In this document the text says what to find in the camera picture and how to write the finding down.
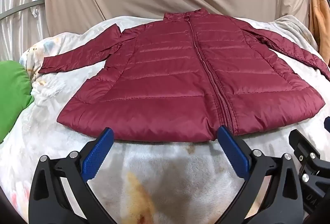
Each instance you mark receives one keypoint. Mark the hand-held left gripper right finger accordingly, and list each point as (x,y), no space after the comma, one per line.
(233,151)

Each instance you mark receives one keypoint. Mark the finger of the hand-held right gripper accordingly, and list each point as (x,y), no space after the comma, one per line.
(304,151)
(327,124)

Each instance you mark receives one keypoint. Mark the white printed blanket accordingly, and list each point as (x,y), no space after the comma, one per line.
(165,175)

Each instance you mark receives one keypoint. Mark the orange hanging cloth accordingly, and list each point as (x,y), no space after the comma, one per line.
(321,12)

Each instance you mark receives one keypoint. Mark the green cloth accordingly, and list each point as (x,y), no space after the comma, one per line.
(13,95)

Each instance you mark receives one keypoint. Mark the maroon puffer jacket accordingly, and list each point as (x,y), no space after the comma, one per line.
(180,77)

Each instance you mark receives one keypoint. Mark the white satin curtain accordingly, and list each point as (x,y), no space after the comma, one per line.
(18,33)

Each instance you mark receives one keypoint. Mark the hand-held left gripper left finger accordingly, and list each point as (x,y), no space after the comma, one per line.
(99,151)

